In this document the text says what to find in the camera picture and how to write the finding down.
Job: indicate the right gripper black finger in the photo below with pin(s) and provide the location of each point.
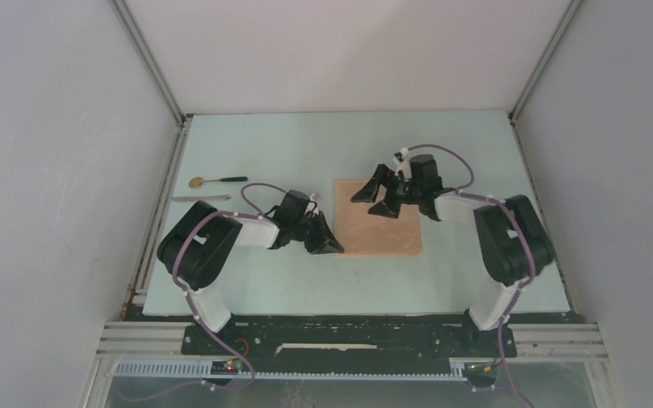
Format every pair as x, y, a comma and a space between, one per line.
388, 207
369, 192

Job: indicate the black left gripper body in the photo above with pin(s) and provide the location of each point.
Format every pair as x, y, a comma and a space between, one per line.
300, 228

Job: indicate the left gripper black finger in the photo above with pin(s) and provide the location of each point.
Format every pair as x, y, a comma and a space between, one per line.
319, 226
317, 245

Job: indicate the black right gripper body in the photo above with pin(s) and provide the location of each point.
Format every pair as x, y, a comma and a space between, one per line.
407, 192

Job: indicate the peach cloth napkin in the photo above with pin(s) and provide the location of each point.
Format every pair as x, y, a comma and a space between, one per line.
362, 234

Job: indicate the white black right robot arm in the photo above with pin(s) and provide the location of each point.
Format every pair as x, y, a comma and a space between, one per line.
514, 245

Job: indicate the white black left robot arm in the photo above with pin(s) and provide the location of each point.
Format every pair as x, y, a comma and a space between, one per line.
197, 248

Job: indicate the silver table knife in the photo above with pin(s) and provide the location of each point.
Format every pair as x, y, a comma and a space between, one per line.
201, 198

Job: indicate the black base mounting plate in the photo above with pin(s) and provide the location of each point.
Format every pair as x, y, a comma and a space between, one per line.
385, 344

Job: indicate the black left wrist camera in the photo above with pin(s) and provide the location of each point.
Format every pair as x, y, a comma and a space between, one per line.
295, 204

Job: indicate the white toothed cable duct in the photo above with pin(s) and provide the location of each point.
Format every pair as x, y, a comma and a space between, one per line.
214, 369

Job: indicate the aluminium frame rail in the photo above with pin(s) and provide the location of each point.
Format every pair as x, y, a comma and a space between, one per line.
142, 340

